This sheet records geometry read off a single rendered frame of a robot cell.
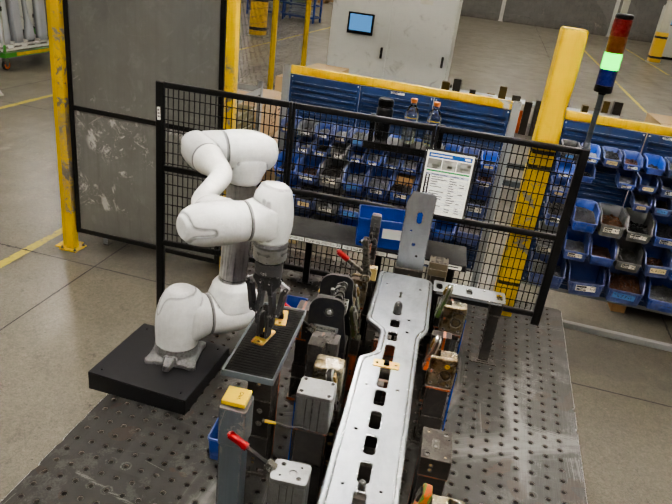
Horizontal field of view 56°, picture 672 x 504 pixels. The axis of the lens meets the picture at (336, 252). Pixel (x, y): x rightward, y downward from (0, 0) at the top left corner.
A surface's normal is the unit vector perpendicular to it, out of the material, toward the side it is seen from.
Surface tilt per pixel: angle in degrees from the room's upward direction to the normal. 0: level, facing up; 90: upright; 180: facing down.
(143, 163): 89
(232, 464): 90
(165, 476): 0
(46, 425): 0
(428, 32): 90
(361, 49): 90
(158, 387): 3
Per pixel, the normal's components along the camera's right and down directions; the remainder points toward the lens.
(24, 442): 0.11, -0.90
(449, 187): -0.18, 0.40
